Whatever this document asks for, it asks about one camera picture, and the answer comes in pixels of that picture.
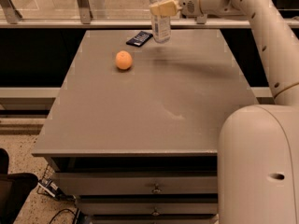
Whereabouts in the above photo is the drawer metal knob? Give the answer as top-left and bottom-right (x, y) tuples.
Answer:
(151, 184), (161, 194)
(151, 208), (160, 217)

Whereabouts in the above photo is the metal window railing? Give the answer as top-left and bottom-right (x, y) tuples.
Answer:
(0, 0), (299, 29)

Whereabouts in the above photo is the black office chair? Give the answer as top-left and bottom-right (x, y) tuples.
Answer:
(0, 148), (38, 224)

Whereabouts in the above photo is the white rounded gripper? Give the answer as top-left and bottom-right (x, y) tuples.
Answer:
(149, 0), (202, 17)

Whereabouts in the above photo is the orange fruit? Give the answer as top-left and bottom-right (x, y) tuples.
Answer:
(115, 50), (133, 70)

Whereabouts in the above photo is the dark blue rxbar wrapper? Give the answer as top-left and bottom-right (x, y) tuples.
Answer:
(126, 31), (153, 47)

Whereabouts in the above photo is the clear plastic water bottle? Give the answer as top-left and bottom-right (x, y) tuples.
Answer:
(149, 0), (171, 44)

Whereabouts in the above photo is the black floor cable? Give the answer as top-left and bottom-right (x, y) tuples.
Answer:
(48, 207), (82, 224)

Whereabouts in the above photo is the top drawer metal knob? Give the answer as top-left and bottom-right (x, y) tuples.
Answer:
(151, 184), (161, 194)

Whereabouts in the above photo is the wire basket on floor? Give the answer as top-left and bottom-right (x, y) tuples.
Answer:
(37, 165), (74, 202)

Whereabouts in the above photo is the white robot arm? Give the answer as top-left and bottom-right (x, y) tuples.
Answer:
(149, 0), (299, 224)

